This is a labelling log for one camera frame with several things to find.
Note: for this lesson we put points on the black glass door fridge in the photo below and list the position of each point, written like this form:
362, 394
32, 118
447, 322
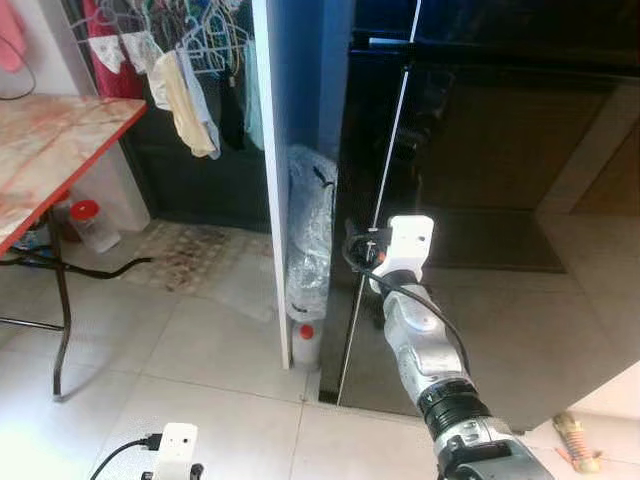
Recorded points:
500, 200

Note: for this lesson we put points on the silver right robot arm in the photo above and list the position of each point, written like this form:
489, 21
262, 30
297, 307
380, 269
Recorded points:
430, 350

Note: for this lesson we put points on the clear bubble wrap sheet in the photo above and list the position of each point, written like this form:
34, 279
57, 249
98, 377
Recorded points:
310, 220

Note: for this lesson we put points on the red cap white bottle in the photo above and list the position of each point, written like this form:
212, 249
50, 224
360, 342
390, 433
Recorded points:
306, 345

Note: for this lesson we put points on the patterned floor mat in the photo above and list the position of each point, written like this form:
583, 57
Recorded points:
200, 255

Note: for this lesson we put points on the grey blue hanging cloth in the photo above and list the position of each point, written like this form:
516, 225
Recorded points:
208, 110

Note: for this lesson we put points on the orange yellow toy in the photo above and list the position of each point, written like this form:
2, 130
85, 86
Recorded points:
578, 440

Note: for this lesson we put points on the cream yellow hanging cloth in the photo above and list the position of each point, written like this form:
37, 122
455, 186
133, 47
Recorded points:
175, 95

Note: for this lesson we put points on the red lid plastic jar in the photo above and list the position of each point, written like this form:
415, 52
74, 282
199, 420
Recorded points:
92, 225

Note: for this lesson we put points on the red hanging cloth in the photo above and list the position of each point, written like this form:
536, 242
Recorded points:
125, 88

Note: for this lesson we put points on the white printed cloth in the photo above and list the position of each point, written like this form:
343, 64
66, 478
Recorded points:
108, 52

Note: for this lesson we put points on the marble table with red edge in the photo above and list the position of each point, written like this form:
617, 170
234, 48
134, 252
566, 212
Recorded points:
50, 140

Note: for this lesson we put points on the pink cloth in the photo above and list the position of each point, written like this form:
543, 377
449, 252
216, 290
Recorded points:
10, 35

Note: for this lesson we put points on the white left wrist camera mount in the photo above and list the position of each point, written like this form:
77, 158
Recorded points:
175, 450

